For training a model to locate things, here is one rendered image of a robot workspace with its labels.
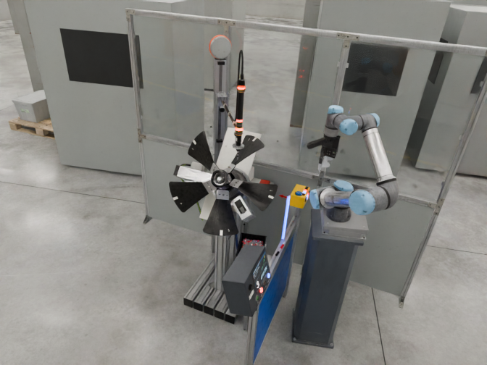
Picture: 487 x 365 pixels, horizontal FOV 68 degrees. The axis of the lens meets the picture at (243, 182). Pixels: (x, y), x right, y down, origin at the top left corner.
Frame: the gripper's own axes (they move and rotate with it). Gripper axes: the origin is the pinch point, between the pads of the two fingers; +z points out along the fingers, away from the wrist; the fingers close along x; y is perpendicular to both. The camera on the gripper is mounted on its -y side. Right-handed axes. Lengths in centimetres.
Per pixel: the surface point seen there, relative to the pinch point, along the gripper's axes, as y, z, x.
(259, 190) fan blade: -34.1, 25.7, -1.1
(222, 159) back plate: -72, 27, 27
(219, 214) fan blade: -53, 40, -17
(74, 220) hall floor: -244, 146, 34
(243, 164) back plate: -56, 26, 27
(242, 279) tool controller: -12, 17, -81
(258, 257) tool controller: -11, 17, -66
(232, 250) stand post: -61, 111, 30
